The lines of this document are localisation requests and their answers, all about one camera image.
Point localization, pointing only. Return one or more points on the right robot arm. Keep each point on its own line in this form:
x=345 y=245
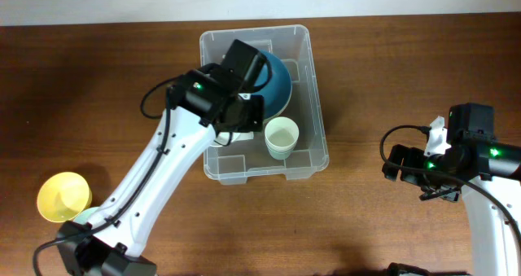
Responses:
x=463 y=161

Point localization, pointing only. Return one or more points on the white small bowl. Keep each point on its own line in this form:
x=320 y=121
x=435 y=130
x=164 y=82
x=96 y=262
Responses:
x=224 y=139

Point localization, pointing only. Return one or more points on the pale yellow large bowl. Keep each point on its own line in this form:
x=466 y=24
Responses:
x=275 y=105

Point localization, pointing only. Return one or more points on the yellow small bowl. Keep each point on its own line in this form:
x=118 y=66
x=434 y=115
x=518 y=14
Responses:
x=63 y=197

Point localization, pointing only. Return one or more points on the mint green small bowl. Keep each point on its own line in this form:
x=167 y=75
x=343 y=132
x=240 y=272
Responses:
x=83 y=217

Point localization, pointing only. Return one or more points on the white label in container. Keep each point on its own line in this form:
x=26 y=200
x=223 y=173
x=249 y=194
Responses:
x=244 y=137

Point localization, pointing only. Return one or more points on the mint green plastic cup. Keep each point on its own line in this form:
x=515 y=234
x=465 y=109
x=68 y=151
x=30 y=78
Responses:
x=279 y=155

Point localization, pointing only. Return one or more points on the clear plastic storage container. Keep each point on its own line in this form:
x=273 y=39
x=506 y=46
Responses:
x=241 y=160

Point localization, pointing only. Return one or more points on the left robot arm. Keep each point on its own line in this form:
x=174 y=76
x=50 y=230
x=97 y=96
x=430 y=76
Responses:
x=199 y=105

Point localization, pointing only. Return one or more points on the cream plastic cup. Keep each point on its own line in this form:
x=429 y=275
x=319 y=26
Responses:
x=281 y=134

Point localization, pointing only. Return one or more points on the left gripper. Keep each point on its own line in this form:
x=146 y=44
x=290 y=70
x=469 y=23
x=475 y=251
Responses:
x=256 y=120

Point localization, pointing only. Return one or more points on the blue large bowl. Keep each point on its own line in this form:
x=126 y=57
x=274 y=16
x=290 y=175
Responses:
x=280 y=81

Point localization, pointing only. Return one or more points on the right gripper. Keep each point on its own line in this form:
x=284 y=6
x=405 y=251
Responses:
x=412 y=155

